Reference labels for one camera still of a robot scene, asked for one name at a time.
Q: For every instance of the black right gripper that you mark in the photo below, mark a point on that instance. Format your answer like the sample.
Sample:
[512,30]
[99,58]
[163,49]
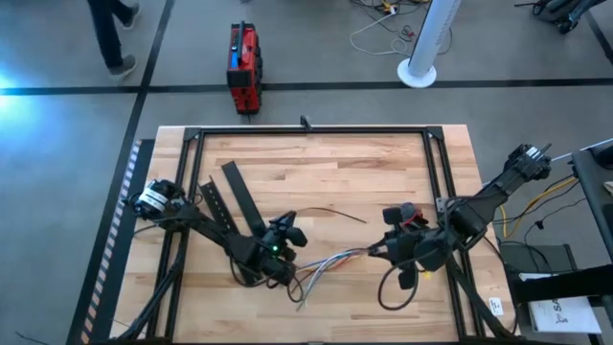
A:
[419,249]

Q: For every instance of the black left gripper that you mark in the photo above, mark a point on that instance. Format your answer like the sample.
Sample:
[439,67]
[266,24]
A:
[268,251]

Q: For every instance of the black zip tie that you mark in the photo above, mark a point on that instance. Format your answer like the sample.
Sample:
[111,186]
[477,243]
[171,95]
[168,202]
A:
[335,211]

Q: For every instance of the black duct cover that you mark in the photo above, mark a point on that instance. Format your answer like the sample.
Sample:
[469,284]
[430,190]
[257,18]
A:
[242,191]

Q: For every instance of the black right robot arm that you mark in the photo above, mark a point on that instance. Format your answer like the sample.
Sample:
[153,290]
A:
[479,211]

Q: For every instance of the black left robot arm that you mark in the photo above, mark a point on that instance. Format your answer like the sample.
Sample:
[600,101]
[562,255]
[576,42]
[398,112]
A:
[211,230]

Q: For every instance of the shiny dark red tool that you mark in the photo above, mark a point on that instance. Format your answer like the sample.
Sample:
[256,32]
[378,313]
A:
[417,219]

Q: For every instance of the grey round pouch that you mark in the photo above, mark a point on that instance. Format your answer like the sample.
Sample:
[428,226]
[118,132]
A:
[411,210]

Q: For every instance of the small yellow tag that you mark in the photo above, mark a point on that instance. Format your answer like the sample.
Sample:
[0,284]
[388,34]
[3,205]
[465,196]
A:
[426,275]

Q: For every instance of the white label sticker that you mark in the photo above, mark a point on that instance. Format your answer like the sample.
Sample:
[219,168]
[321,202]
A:
[496,306]

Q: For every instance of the black floor box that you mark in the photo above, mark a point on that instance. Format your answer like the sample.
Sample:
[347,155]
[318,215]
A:
[536,259]

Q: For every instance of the black beam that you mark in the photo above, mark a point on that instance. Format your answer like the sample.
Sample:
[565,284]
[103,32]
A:
[565,285]

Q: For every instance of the white paper sheet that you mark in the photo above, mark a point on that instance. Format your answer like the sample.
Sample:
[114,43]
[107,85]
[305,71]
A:
[565,316]

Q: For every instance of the black side table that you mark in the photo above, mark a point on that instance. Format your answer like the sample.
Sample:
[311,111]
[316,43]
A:
[594,191]

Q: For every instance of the white rod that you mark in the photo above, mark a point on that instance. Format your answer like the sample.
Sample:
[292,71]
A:
[584,148]

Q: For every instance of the person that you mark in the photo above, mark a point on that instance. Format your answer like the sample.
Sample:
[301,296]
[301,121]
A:
[107,38]

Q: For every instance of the black floor equipment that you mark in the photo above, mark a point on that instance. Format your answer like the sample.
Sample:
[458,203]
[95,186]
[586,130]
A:
[558,9]

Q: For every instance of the grey metal bracket plate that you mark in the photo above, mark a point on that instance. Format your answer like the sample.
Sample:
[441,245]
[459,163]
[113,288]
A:
[441,205]

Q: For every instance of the black aluminium table frame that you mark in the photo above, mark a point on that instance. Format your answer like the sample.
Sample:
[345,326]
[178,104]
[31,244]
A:
[311,130]

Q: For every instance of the small black camera clamp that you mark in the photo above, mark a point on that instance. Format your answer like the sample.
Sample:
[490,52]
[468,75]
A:
[306,123]

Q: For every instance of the white tower post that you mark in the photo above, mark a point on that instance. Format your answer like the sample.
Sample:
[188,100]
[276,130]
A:
[426,43]

